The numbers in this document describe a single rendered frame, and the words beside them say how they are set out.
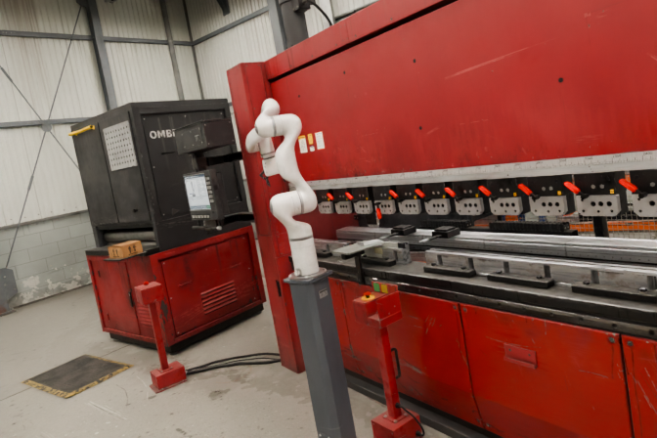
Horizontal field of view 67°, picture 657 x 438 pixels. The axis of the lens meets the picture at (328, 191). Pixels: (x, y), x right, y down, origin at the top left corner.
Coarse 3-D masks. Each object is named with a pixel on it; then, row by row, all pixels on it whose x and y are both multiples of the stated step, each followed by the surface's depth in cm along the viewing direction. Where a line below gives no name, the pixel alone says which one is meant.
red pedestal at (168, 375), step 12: (144, 288) 375; (156, 288) 378; (144, 300) 372; (156, 300) 378; (156, 312) 385; (156, 324) 384; (156, 336) 384; (156, 372) 385; (168, 372) 382; (180, 372) 387; (156, 384) 381; (168, 384) 382
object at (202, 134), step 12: (204, 120) 346; (216, 120) 352; (228, 120) 358; (180, 132) 374; (192, 132) 358; (204, 132) 346; (216, 132) 351; (228, 132) 357; (180, 144) 378; (192, 144) 362; (204, 144) 348; (216, 144) 351; (228, 144) 357; (192, 156) 387; (204, 156) 388; (204, 168) 387
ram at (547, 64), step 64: (512, 0) 197; (576, 0) 177; (640, 0) 161; (320, 64) 307; (384, 64) 261; (448, 64) 228; (512, 64) 202; (576, 64) 181; (640, 64) 164; (320, 128) 320; (384, 128) 271; (448, 128) 235; (512, 128) 208; (576, 128) 186; (640, 128) 168
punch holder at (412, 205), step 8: (408, 184) 264; (416, 184) 261; (400, 192) 270; (408, 192) 265; (408, 200) 266; (416, 200) 261; (400, 208) 272; (408, 208) 267; (416, 208) 262; (424, 208) 264
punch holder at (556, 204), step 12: (528, 180) 206; (540, 180) 202; (552, 180) 197; (564, 180) 196; (540, 192) 203; (552, 192) 198; (564, 192) 195; (540, 204) 203; (552, 204) 199; (564, 204) 195
